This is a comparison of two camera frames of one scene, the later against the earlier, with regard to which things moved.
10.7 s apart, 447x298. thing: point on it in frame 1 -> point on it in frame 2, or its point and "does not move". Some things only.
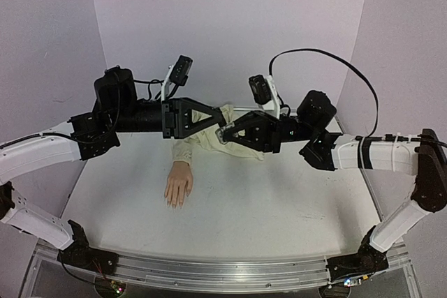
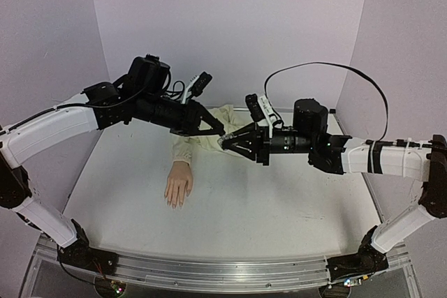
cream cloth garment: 182,148 does not move
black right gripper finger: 263,142 -> 246,149
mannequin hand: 180,180 does not move
